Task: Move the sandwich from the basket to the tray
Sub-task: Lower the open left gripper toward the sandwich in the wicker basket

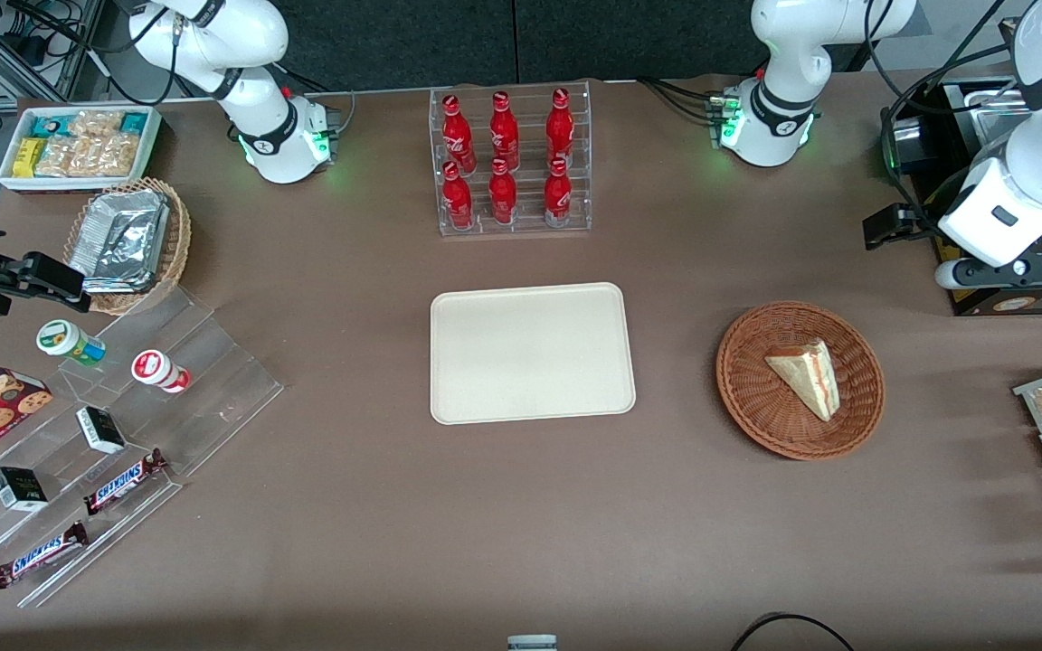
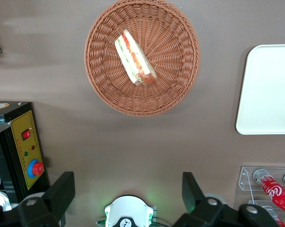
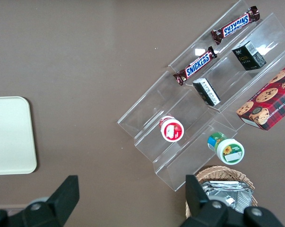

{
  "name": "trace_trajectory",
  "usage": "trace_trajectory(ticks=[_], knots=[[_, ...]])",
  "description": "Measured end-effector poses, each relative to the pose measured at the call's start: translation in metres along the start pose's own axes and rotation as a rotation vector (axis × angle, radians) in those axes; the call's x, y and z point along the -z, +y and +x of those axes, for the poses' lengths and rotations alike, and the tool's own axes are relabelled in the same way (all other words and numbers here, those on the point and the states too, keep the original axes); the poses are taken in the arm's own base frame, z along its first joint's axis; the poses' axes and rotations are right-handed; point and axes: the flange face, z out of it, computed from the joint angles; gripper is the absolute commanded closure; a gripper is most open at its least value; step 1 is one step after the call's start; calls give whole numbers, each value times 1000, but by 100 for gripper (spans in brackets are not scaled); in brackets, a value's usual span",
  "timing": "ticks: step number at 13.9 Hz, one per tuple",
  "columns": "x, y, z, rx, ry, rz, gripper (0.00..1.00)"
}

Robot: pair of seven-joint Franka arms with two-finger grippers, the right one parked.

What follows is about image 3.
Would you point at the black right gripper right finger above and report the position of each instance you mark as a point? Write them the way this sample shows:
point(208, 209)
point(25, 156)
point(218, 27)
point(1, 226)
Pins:
point(210, 217)

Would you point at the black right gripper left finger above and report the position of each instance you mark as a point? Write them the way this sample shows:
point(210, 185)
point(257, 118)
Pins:
point(50, 212)

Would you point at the triangle sandwich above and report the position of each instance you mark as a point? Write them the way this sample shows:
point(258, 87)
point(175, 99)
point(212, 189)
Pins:
point(227, 191)

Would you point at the brown wicker basket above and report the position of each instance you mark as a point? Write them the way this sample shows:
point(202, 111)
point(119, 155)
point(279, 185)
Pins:
point(222, 171)

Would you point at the cream plastic tray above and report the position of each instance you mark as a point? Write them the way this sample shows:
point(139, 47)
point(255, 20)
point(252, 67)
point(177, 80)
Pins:
point(10, 134)

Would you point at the green sunflower lid cup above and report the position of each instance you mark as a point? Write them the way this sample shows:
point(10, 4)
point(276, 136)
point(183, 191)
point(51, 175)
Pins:
point(229, 150)

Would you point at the red strawberry yogurt cup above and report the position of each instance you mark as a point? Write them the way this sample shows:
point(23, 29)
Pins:
point(171, 130)

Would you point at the clear acrylic tiered stand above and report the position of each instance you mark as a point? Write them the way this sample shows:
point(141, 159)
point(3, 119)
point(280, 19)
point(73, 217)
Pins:
point(227, 71)
point(151, 111)

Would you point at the small black carton box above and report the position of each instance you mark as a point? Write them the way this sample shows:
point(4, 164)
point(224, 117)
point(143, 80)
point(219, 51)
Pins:
point(207, 91)
point(247, 59)

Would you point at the red chocolate chip cookie box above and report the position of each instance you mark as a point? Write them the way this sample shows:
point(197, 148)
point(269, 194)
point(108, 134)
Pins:
point(270, 101)

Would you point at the Snickers chocolate bar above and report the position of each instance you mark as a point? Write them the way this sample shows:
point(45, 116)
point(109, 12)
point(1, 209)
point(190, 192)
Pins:
point(235, 24)
point(196, 65)

